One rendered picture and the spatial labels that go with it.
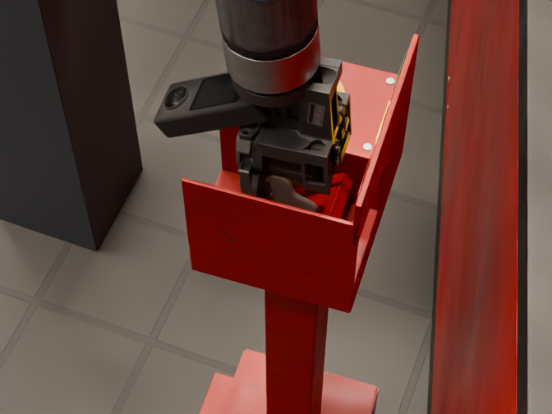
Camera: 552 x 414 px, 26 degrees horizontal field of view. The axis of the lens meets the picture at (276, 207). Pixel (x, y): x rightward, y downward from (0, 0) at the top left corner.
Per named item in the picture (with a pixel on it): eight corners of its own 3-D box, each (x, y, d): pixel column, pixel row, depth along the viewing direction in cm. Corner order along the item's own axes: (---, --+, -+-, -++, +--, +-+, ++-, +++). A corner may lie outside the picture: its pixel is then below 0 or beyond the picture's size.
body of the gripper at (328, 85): (328, 203, 101) (321, 110, 91) (232, 182, 103) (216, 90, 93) (352, 135, 105) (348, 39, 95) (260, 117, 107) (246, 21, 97)
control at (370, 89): (255, 116, 126) (253, -5, 112) (402, 153, 124) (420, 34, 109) (190, 270, 116) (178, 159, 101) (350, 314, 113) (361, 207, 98)
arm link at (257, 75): (206, 52, 90) (241, -23, 94) (213, 91, 94) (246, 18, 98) (301, 69, 88) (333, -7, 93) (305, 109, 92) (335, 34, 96)
